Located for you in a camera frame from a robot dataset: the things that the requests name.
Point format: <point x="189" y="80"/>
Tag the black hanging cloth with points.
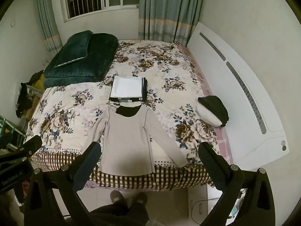
<point x="23" y="98"/>

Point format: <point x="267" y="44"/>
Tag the yellow bag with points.
<point x="38" y="82"/>

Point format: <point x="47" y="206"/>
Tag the clear plastic bin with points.
<point x="33" y="93"/>

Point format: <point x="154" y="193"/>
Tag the green striped curtain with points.
<point x="164" y="9"/>
<point x="48" y="23"/>

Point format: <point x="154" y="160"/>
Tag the black and white cushion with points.
<point x="215" y="109"/>

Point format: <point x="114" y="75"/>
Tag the person's legs in dark pants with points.
<point x="120" y="215"/>

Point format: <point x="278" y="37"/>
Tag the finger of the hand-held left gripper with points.
<point x="30" y="146"/>

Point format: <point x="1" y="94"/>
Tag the beige long-sleeve shirt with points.
<point x="127" y="141"/>

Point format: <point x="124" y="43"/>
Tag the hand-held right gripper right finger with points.
<point x="211" y="167"/>

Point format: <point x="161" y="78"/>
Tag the white folded garment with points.
<point x="128" y="86"/>

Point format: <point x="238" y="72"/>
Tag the grey slipper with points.
<point x="140" y="197"/>
<point x="117" y="197"/>

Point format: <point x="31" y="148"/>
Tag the floral blanket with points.
<point x="70" y="103"/>

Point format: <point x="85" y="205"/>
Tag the green crate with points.
<point x="9" y="124"/>

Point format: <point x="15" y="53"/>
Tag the white wall socket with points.
<point x="13" y="24"/>

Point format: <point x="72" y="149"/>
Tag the dark green folded quilt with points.
<point x="98" y="58"/>

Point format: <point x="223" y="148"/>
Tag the stack of folded clothes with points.
<point x="144" y="89"/>

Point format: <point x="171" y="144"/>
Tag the dark green pillow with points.
<point x="73" y="49"/>

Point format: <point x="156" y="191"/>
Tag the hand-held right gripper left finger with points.
<point x="86" y="166"/>

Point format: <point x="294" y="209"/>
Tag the white headboard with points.
<point x="235" y="94"/>

